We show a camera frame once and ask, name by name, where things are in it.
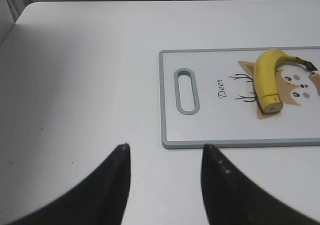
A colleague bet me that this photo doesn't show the yellow banana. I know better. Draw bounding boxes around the yellow banana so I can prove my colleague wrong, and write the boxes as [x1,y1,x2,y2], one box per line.
[253,49,318,114]

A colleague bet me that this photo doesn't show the white deer cutting board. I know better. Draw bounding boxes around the white deer cutting board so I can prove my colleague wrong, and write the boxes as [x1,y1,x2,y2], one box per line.
[159,47,320,149]

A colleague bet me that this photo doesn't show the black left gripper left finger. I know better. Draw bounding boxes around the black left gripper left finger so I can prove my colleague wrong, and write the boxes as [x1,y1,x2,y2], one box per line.
[13,143,131,225]

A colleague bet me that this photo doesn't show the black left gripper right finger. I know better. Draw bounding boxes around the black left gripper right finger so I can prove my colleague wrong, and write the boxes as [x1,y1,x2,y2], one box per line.
[201,144,318,225]

